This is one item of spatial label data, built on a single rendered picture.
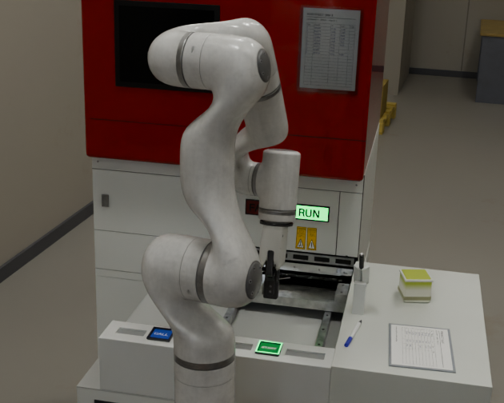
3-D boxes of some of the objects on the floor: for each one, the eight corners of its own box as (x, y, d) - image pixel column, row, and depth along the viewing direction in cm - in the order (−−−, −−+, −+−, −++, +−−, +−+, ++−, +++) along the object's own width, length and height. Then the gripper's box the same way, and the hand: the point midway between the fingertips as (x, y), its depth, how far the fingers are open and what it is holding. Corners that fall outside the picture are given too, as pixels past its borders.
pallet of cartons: (256, 122, 816) (258, 76, 802) (278, 105, 894) (280, 62, 879) (385, 135, 785) (389, 87, 771) (396, 116, 863) (400, 72, 848)
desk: (534, 85, 1053) (542, 22, 1028) (541, 108, 922) (550, 37, 898) (474, 80, 1070) (481, 18, 1045) (472, 101, 939) (480, 33, 915)
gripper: (288, 224, 181) (282, 307, 183) (298, 215, 195) (291, 293, 198) (254, 220, 182) (247, 303, 184) (266, 212, 197) (260, 289, 199)
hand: (271, 289), depth 191 cm, fingers closed
